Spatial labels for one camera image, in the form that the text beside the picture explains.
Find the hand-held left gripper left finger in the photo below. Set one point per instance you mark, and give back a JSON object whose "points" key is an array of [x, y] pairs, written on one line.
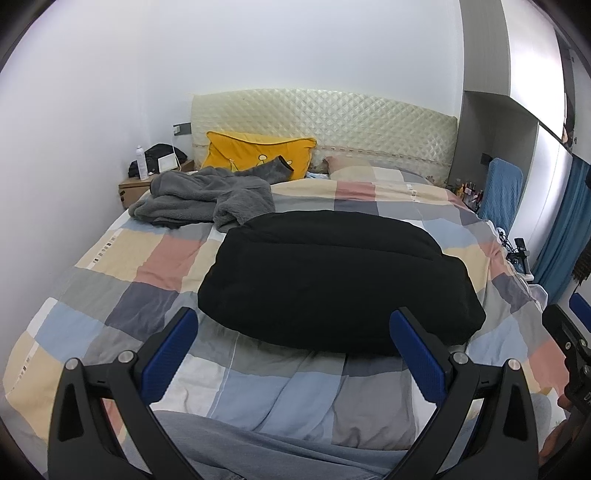
{"points": [[171, 355]]}

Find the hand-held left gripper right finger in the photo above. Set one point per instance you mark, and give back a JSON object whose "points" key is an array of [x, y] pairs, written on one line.
{"points": [[415, 355]]}

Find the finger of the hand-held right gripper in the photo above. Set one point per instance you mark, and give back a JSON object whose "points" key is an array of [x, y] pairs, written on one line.
{"points": [[581, 307]]}

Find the black padded jacket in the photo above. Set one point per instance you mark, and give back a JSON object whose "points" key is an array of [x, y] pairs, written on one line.
{"points": [[332, 277]]}

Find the person's right hand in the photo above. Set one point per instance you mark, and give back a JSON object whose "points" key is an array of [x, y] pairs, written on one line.
{"points": [[556, 436]]}

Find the blue curtain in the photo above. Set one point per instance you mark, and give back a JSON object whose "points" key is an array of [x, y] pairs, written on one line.
{"points": [[563, 221]]}

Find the checkered pastel blanket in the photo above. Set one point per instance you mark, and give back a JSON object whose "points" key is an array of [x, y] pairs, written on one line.
{"points": [[138, 258]]}

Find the blue towel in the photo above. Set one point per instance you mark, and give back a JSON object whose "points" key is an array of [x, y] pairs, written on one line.
{"points": [[501, 194]]}

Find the group of cosmetic bottles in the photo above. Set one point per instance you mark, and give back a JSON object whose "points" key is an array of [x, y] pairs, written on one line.
{"points": [[468, 191]]}

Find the grey fleece garment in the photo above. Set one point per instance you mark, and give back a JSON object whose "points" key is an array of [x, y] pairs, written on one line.
{"points": [[207, 194]]}

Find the wooden nightstand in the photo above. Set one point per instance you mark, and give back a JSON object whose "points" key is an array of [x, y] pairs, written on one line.
{"points": [[134, 190]]}

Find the small white device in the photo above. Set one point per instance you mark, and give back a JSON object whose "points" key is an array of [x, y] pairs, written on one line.
{"points": [[167, 164]]}

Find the white spray bottle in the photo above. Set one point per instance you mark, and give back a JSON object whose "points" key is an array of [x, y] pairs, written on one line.
{"points": [[141, 164]]}

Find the black bag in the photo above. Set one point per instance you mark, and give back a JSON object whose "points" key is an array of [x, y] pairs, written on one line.
{"points": [[159, 151]]}

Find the light blue pillow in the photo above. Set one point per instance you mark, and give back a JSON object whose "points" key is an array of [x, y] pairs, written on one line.
{"points": [[318, 175]]}

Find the pink pillow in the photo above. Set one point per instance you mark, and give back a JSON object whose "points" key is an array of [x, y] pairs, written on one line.
{"points": [[346, 161]]}

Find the yellow pillow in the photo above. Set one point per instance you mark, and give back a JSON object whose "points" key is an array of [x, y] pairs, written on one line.
{"points": [[249, 147]]}

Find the cream quilted headboard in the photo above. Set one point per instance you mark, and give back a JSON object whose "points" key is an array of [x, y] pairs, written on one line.
{"points": [[346, 120]]}

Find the grey wardrobe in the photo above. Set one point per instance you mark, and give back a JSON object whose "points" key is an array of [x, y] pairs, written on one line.
{"points": [[521, 46]]}

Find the black camera tripod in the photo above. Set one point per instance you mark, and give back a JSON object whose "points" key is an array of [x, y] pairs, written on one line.
{"points": [[521, 251]]}

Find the black wall switch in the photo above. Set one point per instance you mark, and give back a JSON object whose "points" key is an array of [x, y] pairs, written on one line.
{"points": [[485, 159]]}

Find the grey wall socket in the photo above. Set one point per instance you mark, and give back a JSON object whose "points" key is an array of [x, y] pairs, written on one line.
{"points": [[181, 129]]}

